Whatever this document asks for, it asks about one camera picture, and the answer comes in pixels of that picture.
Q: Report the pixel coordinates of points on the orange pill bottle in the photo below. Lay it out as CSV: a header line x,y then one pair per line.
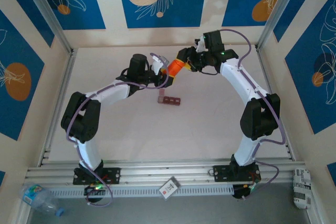
x,y
175,69

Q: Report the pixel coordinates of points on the red pill box marked Fri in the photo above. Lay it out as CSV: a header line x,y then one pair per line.
x,y
167,101

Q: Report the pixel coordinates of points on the red pill box marked Tues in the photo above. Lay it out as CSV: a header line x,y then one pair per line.
x,y
172,101

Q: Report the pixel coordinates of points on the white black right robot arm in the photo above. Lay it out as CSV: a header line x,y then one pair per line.
x,y
260,119

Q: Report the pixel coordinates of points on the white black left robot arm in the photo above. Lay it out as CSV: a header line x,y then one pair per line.
x,y
84,119

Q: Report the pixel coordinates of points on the white red tag card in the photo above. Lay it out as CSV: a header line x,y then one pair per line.
x,y
169,188

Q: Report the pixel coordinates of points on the black connector box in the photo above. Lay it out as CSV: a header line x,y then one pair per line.
x,y
94,190
240,191

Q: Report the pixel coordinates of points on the clear plastic water bottle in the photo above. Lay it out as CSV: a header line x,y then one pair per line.
x,y
36,197

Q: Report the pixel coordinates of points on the newspaper wrapped package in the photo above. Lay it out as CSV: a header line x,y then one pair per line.
x,y
302,190

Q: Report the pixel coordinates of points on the aluminium side rail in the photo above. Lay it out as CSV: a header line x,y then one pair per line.
x,y
65,77
265,74

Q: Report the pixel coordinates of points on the aluminium frame post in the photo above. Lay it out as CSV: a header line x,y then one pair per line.
x,y
276,11
48,11

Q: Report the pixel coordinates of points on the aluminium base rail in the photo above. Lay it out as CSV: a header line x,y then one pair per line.
x,y
157,171

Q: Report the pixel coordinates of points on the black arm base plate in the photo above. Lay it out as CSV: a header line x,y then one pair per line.
x,y
220,172
113,175

